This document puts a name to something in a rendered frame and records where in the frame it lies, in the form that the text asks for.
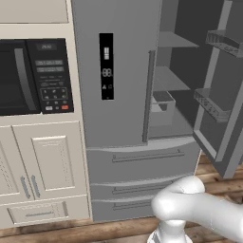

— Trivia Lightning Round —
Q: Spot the grey fridge door with display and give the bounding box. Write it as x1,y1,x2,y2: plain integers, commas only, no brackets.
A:
70,0,163,149

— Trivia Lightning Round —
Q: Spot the pale fridge crisper bin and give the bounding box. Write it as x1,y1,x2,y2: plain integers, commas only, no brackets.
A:
149,90,177,128

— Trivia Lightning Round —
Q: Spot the grey fridge shelf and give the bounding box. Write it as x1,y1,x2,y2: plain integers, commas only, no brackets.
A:
158,30,200,49
153,65,192,93

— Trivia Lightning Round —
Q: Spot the clear fridge door rack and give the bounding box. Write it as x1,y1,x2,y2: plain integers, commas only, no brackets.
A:
193,87,233,124
205,29,243,59

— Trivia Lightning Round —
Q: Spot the grey open fridge door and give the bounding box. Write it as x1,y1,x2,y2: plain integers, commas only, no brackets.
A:
192,0,243,180

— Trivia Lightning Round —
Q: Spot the grey fridge body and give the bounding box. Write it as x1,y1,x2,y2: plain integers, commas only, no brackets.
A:
147,0,226,140

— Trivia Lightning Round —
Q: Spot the black microwave door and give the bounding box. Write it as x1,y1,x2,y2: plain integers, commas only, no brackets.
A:
0,39,42,117

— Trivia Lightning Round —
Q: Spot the cream plain cupboard door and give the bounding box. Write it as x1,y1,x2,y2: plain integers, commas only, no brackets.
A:
0,0,69,25

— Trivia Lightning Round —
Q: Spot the large grey freezer drawer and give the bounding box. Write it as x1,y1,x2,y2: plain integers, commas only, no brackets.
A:
85,137,202,185

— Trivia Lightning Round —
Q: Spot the black microwave oven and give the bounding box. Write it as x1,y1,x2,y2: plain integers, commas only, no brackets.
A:
0,37,75,117

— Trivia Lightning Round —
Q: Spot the cream drawer front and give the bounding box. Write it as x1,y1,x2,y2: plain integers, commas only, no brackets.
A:
0,195,91,230

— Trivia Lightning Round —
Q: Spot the grey vertical fridge door handle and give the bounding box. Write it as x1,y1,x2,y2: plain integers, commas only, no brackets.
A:
141,49,157,143

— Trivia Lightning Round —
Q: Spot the long grey freezer drawer handle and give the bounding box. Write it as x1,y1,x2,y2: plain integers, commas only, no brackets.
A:
111,148,186,164

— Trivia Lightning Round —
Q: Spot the cream tall cupboard frame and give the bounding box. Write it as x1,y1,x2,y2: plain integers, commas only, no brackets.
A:
0,0,93,231

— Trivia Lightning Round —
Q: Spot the grey microwave door handle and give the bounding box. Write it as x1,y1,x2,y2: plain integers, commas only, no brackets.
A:
13,47,39,112

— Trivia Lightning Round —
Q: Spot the grey cupboard door handle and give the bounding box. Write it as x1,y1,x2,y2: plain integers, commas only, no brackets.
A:
29,174,42,199
20,175,31,200

